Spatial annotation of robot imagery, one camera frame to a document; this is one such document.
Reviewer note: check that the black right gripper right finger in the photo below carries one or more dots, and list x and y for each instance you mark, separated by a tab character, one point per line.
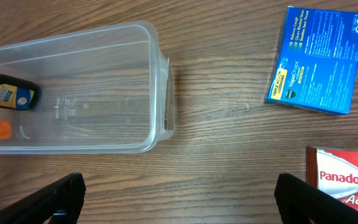
299	202

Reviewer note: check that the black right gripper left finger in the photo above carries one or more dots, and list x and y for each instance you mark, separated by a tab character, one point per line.
59	202

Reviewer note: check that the dark bottle with white cap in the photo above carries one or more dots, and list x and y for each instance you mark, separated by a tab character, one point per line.
18	94

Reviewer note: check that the blue lozenge box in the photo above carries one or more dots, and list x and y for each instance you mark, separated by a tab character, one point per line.
317	61

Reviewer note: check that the clear plastic container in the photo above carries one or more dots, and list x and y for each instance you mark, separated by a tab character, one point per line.
102	91

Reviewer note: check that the red Panadol box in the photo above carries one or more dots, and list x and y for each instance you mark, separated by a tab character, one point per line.
334	172

